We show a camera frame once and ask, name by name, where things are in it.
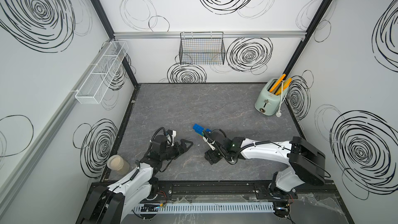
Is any white wire shelf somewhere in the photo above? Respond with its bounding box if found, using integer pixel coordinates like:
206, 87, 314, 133
75, 40, 129, 104

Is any beige plastic cup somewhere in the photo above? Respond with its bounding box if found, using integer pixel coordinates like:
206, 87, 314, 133
107, 155, 130, 175

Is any black wire basket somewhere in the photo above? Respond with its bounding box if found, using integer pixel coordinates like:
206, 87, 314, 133
178, 32, 226, 65

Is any mint green toaster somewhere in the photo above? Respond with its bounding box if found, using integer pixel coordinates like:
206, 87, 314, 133
255, 78, 288, 117

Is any orange toast slice right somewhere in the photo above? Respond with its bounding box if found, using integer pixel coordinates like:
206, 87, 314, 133
275, 78, 292, 95

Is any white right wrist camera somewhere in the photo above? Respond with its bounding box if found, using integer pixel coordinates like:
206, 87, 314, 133
203, 136, 216, 151

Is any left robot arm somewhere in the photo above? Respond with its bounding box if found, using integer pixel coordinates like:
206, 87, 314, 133
76, 133, 193, 224

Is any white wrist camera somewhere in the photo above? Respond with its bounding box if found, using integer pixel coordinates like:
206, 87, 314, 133
166, 130, 177, 146
203, 136, 216, 151

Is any white power cable with plug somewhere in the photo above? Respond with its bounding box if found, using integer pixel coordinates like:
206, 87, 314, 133
276, 80, 290, 118

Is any grey slotted cable duct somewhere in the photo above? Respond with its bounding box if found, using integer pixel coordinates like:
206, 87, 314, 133
133, 202, 275, 214

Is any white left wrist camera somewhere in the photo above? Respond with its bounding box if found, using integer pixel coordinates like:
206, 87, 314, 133
166, 130, 177, 146

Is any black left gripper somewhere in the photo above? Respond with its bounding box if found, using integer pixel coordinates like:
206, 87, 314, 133
160, 139, 192, 162

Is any blue long lego brick front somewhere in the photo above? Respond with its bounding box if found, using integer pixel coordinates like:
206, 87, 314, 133
193, 124, 204, 134

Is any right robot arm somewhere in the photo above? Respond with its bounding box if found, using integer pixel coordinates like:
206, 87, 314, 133
202, 130, 330, 199

